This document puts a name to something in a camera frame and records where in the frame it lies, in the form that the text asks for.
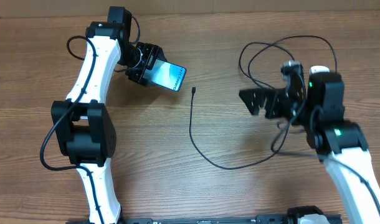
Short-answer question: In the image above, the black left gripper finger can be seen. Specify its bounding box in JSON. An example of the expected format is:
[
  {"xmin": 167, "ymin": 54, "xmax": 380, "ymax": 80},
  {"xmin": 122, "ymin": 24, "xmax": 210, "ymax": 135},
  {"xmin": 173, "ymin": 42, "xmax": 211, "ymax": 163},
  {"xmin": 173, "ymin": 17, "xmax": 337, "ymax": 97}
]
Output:
[
  {"xmin": 138, "ymin": 77, "xmax": 158, "ymax": 87},
  {"xmin": 156, "ymin": 47, "xmax": 168, "ymax": 62}
]

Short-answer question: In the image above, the blue Galaxy S24+ smartphone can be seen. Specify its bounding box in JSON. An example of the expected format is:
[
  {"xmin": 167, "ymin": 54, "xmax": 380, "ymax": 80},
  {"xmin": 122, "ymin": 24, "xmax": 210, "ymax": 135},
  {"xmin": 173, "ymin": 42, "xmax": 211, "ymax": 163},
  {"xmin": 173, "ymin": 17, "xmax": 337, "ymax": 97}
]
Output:
[{"xmin": 143, "ymin": 59, "xmax": 187, "ymax": 91}]

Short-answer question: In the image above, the black USB charging cable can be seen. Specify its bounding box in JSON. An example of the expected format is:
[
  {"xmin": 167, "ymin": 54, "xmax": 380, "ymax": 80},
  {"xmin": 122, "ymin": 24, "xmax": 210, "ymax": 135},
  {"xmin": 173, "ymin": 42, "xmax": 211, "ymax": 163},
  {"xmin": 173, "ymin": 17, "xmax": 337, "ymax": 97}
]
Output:
[{"xmin": 189, "ymin": 35, "xmax": 338, "ymax": 170}]

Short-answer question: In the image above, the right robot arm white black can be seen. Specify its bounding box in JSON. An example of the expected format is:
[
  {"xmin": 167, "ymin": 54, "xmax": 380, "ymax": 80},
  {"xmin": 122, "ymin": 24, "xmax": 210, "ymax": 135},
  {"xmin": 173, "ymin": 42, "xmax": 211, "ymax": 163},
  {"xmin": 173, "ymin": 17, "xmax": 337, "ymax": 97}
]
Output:
[{"xmin": 239, "ymin": 66, "xmax": 380, "ymax": 223}]

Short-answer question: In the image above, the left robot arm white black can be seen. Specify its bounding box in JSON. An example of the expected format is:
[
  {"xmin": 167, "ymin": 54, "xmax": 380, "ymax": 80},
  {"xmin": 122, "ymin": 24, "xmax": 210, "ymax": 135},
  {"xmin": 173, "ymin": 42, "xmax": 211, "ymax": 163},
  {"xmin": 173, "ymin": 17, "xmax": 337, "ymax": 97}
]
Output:
[{"xmin": 46, "ymin": 6, "xmax": 176, "ymax": 223}]

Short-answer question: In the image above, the white power strip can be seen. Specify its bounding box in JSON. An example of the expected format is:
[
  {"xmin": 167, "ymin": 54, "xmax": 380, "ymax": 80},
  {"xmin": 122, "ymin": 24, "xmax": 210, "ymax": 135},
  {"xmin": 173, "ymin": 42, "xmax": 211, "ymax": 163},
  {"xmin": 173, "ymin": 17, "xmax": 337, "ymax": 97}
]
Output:
[{"xmin": 309, "ymin": 65, "xmax": 330, "ymax": 75}]

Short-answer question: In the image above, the brown cardboard panel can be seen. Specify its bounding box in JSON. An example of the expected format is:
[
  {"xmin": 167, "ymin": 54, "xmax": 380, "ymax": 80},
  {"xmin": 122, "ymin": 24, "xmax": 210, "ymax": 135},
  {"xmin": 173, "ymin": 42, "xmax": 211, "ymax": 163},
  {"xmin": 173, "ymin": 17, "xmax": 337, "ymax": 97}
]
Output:
[{"xmin": 0, "ymin": 0, "xmax": 380, "ymax": 18}]

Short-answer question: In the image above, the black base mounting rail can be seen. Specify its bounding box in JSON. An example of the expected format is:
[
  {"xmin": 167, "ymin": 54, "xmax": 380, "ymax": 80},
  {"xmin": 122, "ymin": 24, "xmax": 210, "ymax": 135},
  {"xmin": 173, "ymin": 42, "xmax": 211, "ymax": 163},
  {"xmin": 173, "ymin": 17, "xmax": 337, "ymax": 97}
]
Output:
[{"xmin": 65, "ymin": 205, "xmax": 343, "ymax": 224}]

